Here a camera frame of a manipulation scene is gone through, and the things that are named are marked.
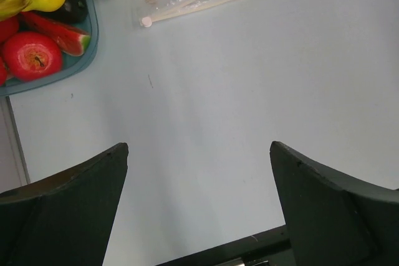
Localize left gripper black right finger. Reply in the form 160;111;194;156
270;141;398;265

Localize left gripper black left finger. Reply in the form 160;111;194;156
1;143;128;265

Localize red apple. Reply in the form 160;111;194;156
1;31;63;82

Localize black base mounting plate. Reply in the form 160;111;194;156
163;226;296;266

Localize teal plastic fruit basket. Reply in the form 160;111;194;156
1;0;99;97

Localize red watermelon slice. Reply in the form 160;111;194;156
18;12;91;57

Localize dark purple eggplant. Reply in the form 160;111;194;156
36;0;88;24

